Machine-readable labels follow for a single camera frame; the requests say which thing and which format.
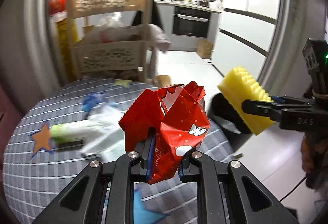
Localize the white refrigerator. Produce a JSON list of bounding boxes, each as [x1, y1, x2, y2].
[[213, 0, 282, 78]]

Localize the blue star sticker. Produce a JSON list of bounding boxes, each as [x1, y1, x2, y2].
[[102, 186, 167, 224]]

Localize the wooden stool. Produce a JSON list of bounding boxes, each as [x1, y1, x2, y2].
[[156, 75, 172, 89]]

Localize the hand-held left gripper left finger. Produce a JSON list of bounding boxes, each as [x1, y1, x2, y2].
[[32, 134, 157, 224]]

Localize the black trash bin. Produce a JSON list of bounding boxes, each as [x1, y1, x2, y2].
[[207, 92, 253, 135]]

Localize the grey sliding door frame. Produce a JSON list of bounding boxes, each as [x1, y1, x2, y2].
[[24, 0, 304, 86]]

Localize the round checkered table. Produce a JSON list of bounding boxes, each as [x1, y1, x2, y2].
[[2, 78, 241, 224]]

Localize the black built-in oven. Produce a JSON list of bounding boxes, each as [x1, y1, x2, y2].
[[172, 6, 212, 38]]

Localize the pink plastic chair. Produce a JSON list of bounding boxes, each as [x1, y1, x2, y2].
[[0, 86, 16, 124]]

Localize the grey hanging cloth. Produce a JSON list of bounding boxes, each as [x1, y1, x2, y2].
[[147, 24, 172, 78]]

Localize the cardboard box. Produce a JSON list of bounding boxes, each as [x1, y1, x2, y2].
[[197, 40, 214, 59]]

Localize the white bags in cart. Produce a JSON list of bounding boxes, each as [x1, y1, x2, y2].
[[87, 11, 140, 44]]

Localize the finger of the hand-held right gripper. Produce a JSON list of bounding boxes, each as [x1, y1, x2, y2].
[[271, 95, 315, 107], [241, 99, 282, 122]]

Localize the red snack wrapper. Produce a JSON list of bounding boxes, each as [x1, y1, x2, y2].
[[118, 81, 211, 185]]

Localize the black cable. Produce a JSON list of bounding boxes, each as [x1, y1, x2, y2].
[[279, 175, 308, 202]]

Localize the orange star sticker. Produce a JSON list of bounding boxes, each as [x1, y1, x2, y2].
[[30, 122, 53, 156]]

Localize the black hanging garment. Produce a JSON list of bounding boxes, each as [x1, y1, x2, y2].
[[133, 0, 163, 29]]

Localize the person's right hand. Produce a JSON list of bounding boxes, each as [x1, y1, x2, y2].
[[301, 134, 314, 175]]

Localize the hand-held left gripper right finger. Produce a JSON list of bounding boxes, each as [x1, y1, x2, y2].
[[178, 151, 299, 224]]

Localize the white green tube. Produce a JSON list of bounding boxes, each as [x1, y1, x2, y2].
[[50, 122, 89, 144]]

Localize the red plastic basket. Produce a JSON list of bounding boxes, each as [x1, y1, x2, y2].
[[48, 0, 69, 16]]

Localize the yellow patterned bag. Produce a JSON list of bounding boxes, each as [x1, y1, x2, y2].
[[56, 19, 78, 78]]

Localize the yellow wavy sponge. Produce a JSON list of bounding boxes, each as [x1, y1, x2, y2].
[[217, 67, 273, 136]]

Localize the beige perforated storage cart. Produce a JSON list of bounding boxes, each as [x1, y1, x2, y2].
[[66, 0, 160, 84]]

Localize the blue crumpled wrapper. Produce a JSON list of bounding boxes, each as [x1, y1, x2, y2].
[[82, 92, 108, 112]]

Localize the yellow star sticker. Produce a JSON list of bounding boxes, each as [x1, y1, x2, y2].
[[113, 79, 132, 89]]

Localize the white plastic bag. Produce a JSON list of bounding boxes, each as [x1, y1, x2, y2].
[[80, 104, 126, 163]]

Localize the grey base cabinet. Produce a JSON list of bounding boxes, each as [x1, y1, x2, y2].
[[154, 0, 223, 52]]

